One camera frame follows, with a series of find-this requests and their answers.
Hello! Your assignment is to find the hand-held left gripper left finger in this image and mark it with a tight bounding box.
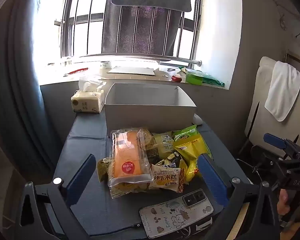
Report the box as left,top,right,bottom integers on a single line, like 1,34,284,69
15,154,97,240

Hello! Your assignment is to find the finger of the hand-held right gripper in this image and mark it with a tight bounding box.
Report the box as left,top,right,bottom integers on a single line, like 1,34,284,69
263,133,288,150

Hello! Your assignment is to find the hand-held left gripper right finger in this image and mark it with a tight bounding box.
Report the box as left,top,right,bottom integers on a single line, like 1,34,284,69
197,154,280,240

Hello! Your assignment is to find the yellow snack packet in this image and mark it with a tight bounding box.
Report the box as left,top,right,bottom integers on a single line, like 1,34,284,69
174,134,213,183

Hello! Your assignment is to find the corn cake packet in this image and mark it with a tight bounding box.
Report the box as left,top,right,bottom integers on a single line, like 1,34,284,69
149,164,185,193

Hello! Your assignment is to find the dark crinkled snack packet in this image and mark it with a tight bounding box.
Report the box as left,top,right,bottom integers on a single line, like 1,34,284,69
156,151,183,168

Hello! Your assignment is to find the orange cake packet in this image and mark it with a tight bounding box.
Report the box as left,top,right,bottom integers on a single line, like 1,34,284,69
108,127,153,188

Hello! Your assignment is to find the green snack packet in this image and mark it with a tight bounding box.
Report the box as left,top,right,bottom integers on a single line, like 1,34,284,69
172,125,199,142

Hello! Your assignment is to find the white cardboard box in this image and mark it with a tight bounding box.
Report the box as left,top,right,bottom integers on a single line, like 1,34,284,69
104,82,197,138

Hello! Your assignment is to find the person's right hand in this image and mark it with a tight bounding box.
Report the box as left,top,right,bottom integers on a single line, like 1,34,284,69
277,189,290,215

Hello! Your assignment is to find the clear jelly cup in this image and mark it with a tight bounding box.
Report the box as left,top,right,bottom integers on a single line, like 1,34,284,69
97,157,113,182

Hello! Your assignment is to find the cream chair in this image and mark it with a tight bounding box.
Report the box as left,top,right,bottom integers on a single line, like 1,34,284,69
244,56,300,150

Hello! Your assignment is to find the white towel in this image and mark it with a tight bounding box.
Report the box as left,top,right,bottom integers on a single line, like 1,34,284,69
264,61,300,122

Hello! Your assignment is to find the phone with cartoon case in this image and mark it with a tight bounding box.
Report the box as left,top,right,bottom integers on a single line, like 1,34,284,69
139,189,214,239

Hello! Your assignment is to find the yellow-green labelled snack packet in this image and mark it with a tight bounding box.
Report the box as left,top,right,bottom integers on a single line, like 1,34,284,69
152,131,175,153

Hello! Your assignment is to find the tissue pack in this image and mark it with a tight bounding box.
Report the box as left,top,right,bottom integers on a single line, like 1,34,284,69
70,78,106,114

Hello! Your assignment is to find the green plastic bag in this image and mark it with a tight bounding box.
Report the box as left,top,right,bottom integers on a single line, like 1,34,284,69
202,72,225,87

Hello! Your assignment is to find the green box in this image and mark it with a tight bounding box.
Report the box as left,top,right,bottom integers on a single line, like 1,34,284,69
185,70,204,85

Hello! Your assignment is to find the flat cardboard sheet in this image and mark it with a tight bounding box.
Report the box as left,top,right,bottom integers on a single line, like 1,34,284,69
107,66,157,76

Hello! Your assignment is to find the dark curtain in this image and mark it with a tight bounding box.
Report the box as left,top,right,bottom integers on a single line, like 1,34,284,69
0,0,63,175

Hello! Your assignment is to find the black phone cable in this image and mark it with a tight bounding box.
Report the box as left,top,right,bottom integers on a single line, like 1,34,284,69
89,223,142,238

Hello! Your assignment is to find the wooden frame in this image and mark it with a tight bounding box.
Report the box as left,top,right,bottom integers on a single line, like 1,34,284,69
285,51,300,78

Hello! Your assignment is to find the red bead string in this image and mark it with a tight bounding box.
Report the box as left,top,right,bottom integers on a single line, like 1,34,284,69
63,67,89,77

